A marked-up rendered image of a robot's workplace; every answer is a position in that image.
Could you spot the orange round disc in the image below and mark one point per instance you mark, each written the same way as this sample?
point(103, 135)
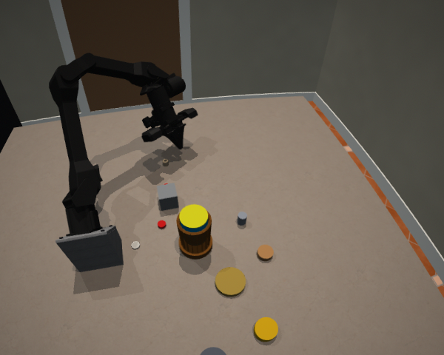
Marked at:
point(265, 252)

